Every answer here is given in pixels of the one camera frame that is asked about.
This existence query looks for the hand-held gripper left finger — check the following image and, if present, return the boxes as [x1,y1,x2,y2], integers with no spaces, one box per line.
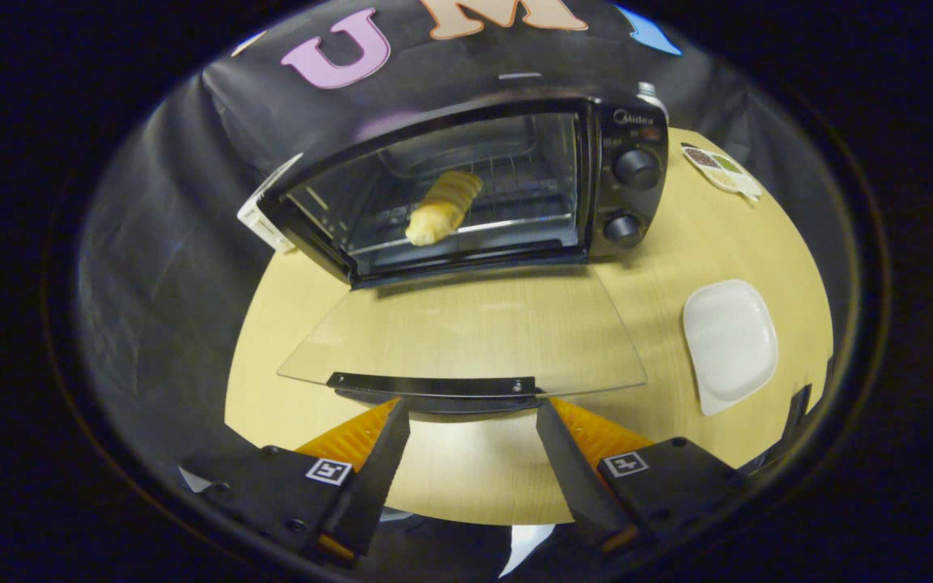
[179,397,411,565]

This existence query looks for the white square plate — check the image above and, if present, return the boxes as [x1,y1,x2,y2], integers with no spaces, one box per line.
[682,279,780,417]

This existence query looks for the black backdrop cloth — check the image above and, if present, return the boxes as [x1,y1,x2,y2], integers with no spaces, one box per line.
[78,0,763,487]

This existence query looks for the golden bread roll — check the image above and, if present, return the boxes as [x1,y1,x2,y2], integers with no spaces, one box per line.
[405,170,484,247]

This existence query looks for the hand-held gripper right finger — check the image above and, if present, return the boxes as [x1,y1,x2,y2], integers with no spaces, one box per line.
[535,398,752,556]

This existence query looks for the white divided spice dish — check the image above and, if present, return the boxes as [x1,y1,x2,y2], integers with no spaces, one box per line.
[681,143,763,202]

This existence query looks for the white slot toaster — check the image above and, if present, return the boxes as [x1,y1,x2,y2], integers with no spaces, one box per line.
[237,154,304,253]

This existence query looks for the black toaster oven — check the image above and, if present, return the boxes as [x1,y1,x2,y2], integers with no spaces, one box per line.
[258,96,670,415]

